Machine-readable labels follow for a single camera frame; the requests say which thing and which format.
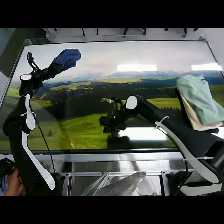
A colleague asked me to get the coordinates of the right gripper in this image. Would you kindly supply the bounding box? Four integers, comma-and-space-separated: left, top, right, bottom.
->
99, 113, 128, 134

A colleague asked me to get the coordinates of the blue shirt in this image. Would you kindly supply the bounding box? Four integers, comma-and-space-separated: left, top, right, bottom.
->
53, 48, 83, 72

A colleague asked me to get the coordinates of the person's hand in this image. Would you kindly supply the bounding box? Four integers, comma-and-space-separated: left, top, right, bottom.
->
3, 168, 25, 197

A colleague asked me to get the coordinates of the beige garment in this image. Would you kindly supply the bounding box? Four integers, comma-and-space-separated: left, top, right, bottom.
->
179, 95, 224, 132

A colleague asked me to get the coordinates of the light green garment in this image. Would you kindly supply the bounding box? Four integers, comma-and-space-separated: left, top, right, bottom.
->
175, 73, 224, 127

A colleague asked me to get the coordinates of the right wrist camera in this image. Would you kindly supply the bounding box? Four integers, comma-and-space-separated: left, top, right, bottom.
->
108, 97, 124, 115

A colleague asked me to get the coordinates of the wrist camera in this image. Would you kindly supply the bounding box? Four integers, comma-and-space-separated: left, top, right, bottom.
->
25, 51, 42, 73
108, 97, 124, 115

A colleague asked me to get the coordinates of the silver frame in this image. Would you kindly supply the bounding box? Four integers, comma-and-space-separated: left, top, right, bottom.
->
0, 151, 224, 197

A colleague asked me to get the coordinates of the black cable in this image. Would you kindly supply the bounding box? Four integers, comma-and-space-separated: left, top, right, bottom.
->
33, 111, 58, 178

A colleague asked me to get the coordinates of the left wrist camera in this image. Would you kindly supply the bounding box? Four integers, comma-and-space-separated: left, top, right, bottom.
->
25, 51, 42, 73

